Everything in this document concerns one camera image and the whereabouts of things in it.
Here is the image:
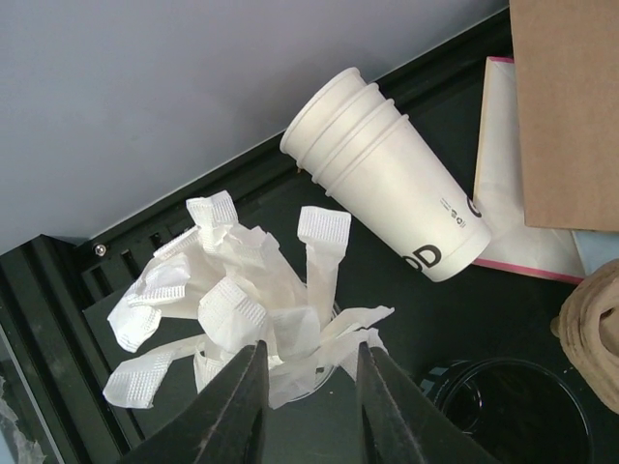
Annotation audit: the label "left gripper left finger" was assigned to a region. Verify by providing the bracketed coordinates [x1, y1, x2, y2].
[119, 341, 269, 463]

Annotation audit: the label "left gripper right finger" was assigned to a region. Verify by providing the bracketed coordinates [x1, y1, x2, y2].
[356, 342, 497, 463]

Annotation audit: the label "remaining pulp cup carriers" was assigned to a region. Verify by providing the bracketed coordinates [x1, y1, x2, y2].
[550, 259, 618, 413]

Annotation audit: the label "pink and blue paper bags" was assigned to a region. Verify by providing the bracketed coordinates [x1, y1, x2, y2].
[473, 57, 618, 284]

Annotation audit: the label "left stack of paper cups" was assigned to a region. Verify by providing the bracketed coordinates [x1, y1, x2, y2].
[280, 68, 491, 282]

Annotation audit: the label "brown kraft paper bag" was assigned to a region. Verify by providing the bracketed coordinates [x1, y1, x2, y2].
[510, 1, 618, 232]

